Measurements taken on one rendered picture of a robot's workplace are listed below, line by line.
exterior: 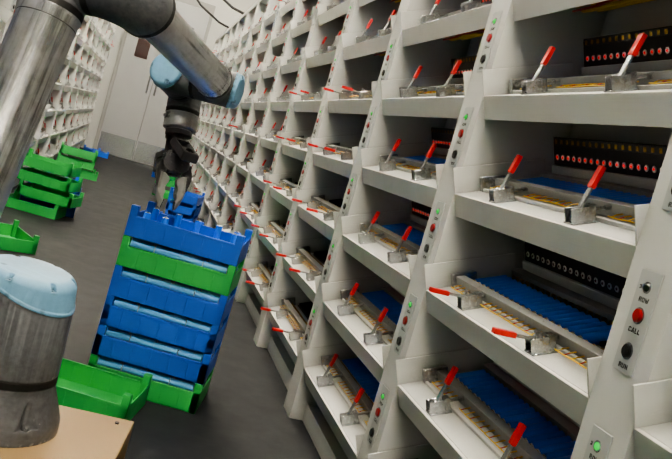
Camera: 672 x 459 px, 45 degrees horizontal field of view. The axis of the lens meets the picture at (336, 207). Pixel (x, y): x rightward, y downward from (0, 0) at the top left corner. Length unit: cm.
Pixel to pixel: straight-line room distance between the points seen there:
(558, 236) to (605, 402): 28
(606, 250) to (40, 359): 88
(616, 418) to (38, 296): 87
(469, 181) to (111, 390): 110
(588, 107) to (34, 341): 93
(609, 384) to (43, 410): 89
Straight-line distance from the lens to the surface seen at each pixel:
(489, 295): 145
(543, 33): 166
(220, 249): 210
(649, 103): 113
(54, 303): 139
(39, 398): 144
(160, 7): 158
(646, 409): 99
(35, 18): 157
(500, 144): 162
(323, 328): 230
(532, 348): 121
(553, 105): 135
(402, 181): 190
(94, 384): 221
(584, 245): 116
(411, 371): 163
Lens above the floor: 73
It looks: 3 degrees down
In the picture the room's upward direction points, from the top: 16 degrees clockwise
